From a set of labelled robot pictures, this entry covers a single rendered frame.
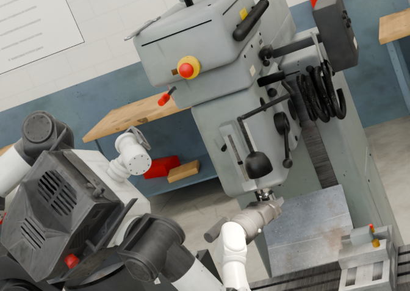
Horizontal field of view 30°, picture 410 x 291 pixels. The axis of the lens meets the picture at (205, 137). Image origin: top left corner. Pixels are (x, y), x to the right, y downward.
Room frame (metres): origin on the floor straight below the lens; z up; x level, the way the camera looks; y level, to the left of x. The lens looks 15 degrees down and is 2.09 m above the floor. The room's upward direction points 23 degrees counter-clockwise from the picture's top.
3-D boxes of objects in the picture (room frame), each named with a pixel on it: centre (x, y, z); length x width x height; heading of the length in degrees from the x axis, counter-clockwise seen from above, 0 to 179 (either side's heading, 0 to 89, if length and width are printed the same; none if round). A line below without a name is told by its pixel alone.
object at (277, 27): (2.71, -0.27, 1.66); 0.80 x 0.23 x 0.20; 161
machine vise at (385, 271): (2.13, -0.32, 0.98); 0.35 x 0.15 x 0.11; 158
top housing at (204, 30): (2.25, -0.11, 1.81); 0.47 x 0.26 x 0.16; 161
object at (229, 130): (2.13, -0.07, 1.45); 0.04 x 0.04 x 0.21; 71
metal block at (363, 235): (2.16, -0.33, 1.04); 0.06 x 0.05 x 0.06; 68
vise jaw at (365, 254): (2.11, -0.31, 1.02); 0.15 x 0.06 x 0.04; 68
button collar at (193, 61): (2.02, -0.03, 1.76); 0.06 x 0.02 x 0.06; 71
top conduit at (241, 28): (2.22, -0.26, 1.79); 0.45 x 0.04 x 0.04; 161
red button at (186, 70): (2.00, -0.02, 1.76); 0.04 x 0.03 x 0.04; 71
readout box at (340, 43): (2.41, -0.52, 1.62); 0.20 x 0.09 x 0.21; 161
